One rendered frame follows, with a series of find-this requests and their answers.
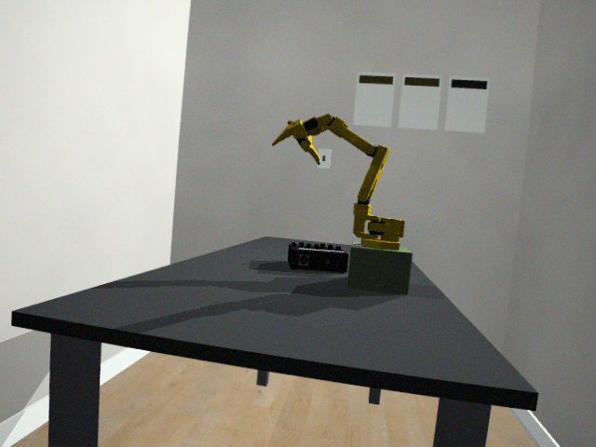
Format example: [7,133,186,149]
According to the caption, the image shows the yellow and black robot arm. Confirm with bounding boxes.
[302,114,403,250]

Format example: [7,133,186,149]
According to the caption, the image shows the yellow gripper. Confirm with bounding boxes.
[272,119,320,165]

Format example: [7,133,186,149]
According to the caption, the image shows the black lighting desk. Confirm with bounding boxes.
[288,242,348,273]

